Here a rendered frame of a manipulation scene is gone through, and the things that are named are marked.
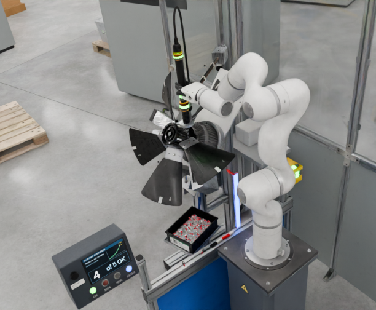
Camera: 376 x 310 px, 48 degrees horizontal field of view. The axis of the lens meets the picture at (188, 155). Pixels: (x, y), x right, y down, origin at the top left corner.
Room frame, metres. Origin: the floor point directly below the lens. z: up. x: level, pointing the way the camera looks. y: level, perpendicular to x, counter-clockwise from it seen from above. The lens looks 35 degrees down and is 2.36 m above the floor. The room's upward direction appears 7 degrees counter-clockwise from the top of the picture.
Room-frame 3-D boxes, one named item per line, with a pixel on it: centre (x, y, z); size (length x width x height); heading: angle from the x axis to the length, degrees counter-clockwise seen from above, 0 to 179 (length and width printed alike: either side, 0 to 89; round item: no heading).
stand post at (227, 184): (2.05, -0.23, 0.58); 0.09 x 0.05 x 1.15; 32
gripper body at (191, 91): (1.67, -0.07, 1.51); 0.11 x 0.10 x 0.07; 32
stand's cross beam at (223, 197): (1.99, -0.13, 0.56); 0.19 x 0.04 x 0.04; 122
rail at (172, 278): (1.40, -0.12, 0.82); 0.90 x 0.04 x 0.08; 122
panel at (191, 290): (1.40, -0.12, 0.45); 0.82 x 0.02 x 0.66; 122
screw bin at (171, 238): (1.51, 0.03, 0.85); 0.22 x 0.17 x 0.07; 138
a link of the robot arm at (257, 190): (1.22, -0.25, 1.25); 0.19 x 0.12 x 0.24; 113
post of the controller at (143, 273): (1.18, 0.25, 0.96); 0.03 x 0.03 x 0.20; 32
